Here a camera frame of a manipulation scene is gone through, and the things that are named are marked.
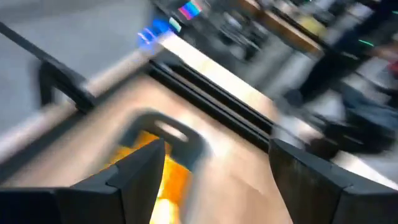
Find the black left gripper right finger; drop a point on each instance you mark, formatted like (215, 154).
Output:
(335, 202)

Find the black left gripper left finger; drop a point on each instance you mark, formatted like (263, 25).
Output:
(77, 205)

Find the yellow block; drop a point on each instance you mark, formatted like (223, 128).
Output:
(124, 154)
(174, 183)

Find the grey plastic bin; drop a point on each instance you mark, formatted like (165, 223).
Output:
(192, 146)

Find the black computer case with lights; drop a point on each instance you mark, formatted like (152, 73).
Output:
(155, 29)

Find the black aluminium frame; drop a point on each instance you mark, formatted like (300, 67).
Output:
(217, 102)

